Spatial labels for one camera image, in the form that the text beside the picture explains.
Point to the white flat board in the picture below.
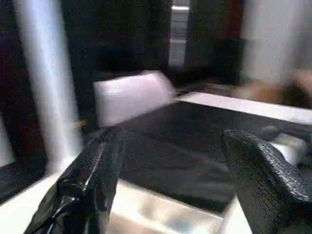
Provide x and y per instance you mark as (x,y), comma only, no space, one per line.
(248,106)

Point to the grey window curtain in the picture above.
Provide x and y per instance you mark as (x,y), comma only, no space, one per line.
(278,39)

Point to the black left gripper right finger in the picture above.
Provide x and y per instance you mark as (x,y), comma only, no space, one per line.
(273,185)

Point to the white plastic table top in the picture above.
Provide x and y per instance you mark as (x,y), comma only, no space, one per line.
(156,209)

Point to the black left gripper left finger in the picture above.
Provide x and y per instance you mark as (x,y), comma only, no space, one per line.
(83,190)

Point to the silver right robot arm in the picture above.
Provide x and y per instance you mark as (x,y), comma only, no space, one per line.
(290,146)

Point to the black work mat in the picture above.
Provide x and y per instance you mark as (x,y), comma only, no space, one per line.
(185,146)

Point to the white plastic table leg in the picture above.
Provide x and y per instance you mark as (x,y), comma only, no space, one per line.
(48,83)

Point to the white cushion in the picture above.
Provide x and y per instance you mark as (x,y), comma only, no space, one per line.
(131,97)

